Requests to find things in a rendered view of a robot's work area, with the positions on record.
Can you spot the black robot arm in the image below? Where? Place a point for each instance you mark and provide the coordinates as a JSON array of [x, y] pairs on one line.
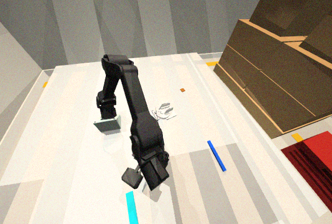
[[145, 130]]

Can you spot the blue flat bar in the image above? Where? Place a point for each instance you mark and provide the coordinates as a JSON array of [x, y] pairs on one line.
[[216, 156]]

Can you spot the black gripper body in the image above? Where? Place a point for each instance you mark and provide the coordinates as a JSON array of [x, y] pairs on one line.
[[132, 177]]

